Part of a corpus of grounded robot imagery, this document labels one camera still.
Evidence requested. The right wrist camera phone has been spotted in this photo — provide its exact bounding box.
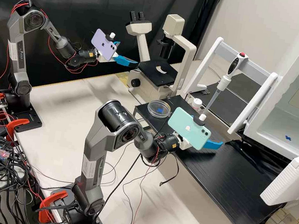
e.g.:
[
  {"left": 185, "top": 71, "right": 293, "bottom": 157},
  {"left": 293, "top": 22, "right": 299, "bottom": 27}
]
[{"left": 163, "top": 105, "right": 216, "bottom": 152}]

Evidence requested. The black cable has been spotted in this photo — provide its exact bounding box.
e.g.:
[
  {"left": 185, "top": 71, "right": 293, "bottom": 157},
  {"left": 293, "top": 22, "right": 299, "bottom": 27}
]
[{"left": 160, "top": 148, "right": 183, "bottom": 190}]

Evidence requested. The white-capped bottle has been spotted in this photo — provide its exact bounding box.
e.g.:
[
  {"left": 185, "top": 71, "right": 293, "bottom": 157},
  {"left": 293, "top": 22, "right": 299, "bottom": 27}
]
[{"left": 191, "top": 97, "right": 204, "bottom": 111}]

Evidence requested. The petri dish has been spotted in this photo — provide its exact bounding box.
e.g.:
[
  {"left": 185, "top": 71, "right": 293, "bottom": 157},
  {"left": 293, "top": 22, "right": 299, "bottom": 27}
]
[{"left": 146, "top": 98, "right": 173, "bottom": 120}]

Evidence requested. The cream microscope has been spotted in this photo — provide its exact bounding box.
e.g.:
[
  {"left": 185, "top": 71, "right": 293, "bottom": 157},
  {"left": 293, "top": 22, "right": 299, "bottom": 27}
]
[{"left": 113, "top": 6, "right": 202, "bottom": 110}]

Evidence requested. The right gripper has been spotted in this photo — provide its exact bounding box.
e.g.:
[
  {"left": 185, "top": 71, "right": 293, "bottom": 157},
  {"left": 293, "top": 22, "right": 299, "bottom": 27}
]
[{"left": 171, "top": 111, "right": 228, "bottom": 156}]

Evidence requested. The wrist camera phone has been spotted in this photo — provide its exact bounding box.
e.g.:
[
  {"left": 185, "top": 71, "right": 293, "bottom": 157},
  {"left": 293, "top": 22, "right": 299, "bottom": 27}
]
[
  {"left": 88, "top": 28, "right": 122, "bottom": 63},
  {"left": 163, "top": 105, "right": 216, "bottom": 152}
]

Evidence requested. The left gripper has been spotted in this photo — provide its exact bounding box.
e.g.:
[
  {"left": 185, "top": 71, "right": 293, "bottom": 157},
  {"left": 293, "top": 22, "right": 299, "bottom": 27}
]
[{"left": 98, "top": 49, "right": 140, "bottom": 69}]

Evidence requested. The left wrist camera phone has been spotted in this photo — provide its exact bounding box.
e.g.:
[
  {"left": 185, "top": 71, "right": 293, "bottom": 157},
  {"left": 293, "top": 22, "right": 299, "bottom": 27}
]
[{"left": 88, "top": 28, "right": 122, "bottom": 63}]

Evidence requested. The small circuit board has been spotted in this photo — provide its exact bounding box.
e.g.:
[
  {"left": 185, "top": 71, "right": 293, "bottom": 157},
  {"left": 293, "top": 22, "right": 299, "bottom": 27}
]
[{"left": 0, "top": 144, "right": 10, "bottom": 159}]

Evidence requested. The white pipette stand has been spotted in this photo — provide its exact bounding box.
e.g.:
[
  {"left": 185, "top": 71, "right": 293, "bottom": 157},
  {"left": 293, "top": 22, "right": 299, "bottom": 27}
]
[{"left": 177, "top": 32, "right": 283, "bottom": 141}]

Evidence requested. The black platform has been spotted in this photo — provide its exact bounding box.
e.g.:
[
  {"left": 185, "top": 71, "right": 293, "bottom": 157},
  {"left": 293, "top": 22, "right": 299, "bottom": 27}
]
[
  {"left": 225, "top": 70, "right": 269, "bottom": 97},
  {"left": 182, "top": 78, "right": 262, "bottom": 135},
  {"left": 115, "top": 88, "right": 299, "bottom": 224}
]

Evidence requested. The pipette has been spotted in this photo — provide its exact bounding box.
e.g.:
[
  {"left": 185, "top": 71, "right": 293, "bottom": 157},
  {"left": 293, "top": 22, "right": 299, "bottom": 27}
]
[{"left": 202, "top": 47, "right": 250, "bottom": 122}]

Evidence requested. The white incubator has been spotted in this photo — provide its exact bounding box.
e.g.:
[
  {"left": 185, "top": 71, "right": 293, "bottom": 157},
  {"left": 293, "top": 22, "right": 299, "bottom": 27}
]
[{"left": 241, "top": 4, "right": 299, "bottom": 163}]

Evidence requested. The incubator door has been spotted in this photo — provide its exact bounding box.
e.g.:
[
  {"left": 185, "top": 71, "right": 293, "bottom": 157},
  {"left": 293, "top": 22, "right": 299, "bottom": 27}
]
[{"left": 258, "top": 111, "right": 299, "bottom": 211}]

